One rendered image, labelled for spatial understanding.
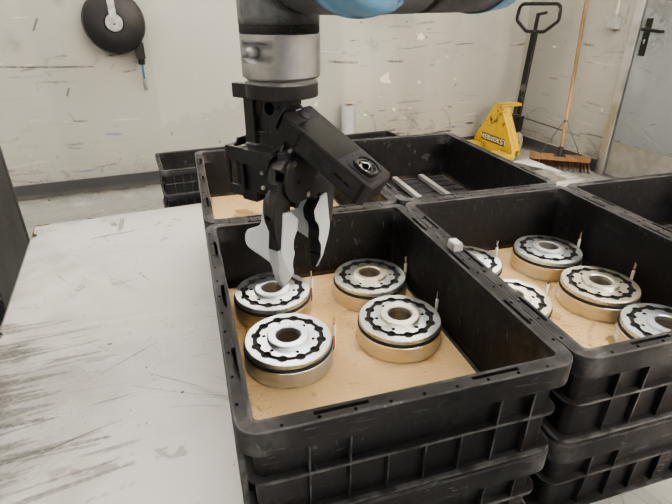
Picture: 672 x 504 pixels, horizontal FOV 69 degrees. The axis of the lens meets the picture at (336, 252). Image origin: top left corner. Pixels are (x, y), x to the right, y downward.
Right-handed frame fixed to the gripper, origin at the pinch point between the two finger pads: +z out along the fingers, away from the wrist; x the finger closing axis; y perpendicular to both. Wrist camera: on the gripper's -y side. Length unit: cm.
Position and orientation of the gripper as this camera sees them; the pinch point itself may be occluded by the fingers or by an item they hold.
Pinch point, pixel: (304, 267)
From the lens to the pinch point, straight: 55.7
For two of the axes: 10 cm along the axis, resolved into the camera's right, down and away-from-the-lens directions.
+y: -8.2, -2.6, 5.1
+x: -5.7, 3.7, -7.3
